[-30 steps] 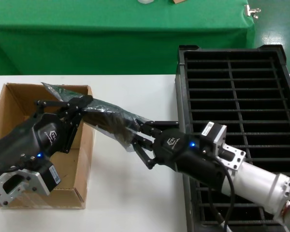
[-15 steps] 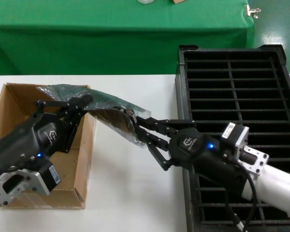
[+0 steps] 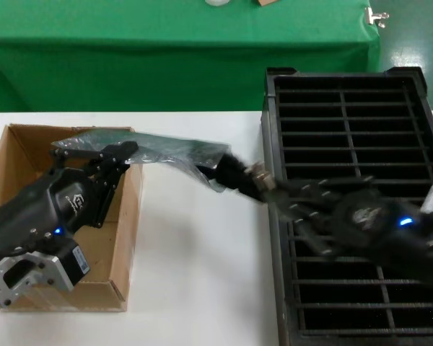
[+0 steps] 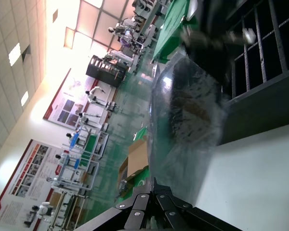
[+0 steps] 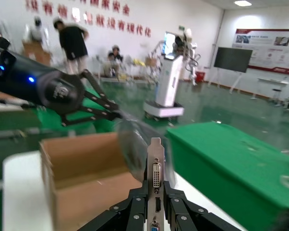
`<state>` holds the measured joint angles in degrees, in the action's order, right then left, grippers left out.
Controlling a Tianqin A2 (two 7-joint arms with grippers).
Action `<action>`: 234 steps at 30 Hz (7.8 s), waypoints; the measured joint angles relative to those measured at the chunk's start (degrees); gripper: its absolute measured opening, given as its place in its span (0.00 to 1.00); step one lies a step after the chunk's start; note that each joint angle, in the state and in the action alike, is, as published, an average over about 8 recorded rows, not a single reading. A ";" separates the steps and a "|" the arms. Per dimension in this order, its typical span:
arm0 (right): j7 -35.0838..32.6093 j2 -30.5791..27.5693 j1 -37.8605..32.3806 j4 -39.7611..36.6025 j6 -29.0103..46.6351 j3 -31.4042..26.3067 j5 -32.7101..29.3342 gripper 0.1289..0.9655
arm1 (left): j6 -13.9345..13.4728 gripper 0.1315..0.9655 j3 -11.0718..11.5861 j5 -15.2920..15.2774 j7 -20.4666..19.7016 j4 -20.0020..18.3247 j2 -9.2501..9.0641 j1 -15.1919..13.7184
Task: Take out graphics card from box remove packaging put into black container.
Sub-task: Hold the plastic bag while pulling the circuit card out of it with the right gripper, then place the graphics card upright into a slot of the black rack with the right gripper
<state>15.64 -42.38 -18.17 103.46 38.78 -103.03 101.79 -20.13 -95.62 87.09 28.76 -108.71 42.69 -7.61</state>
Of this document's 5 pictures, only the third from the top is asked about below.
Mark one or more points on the large brown cardboard box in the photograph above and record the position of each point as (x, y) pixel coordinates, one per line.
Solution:
(21, 151)

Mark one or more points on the flat open cardboard box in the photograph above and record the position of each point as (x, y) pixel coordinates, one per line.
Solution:
(265, 1)

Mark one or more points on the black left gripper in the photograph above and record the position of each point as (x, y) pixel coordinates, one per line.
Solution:
(39, 209)

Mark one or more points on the grey antistatic plastic bag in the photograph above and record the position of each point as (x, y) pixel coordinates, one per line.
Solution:
(158, 147)

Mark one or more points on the silver binder clip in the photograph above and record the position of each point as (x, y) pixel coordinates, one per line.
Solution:
(373, 16)

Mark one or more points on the black slotted plastic container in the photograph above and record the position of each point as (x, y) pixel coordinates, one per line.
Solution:
(310, 126)

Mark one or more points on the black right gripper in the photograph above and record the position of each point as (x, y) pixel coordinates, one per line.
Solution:
(368, 216)

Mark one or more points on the green tablecloth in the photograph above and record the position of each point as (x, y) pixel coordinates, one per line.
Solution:
(166, 54)

